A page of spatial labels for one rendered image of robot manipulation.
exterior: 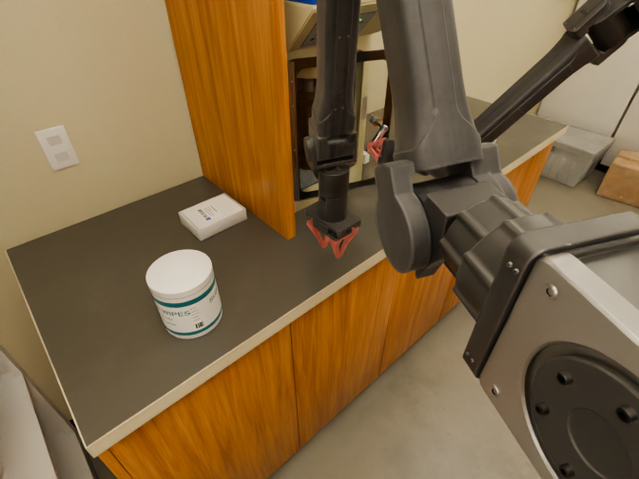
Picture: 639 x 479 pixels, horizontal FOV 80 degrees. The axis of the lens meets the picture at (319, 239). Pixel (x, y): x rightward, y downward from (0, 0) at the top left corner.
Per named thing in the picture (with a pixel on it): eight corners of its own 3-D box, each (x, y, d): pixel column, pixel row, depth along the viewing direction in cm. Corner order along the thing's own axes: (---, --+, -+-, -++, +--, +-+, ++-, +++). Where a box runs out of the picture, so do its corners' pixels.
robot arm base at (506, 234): (472, 381, 27) (532, 252, 19) (417, 296, 33) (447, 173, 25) (572, 352, 29) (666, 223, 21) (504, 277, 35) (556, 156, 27)
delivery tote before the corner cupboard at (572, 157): (505, 163, 338) (517, 127, 317) (528, 150, 358) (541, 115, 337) (575, 192, 303) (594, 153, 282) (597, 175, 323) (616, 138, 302)
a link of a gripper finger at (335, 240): (334, 239, 86) (336, 204, 80) (358, 255, 82) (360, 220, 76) (311, 253, 82) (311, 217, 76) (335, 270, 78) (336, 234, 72)
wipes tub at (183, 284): (154, 315, 88) (134, 267, 79) (205, 286, 95) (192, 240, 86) (181, 351, 81) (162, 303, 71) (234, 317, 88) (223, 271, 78)
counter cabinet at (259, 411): (118, 413, 166) (11, 260, 108) (411, 222, 271) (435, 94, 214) (192, 561, 127) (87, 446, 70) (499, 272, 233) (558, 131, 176)
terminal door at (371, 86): (293, 201, 116) (285, 59, 90) (381, 182, 124) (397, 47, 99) (294, 202, 115) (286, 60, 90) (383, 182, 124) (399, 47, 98)
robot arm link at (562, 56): (616, -1, 64) (637, 38, 70) (594, -12, 68) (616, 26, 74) (422, 173, 87) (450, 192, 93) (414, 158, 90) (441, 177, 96)
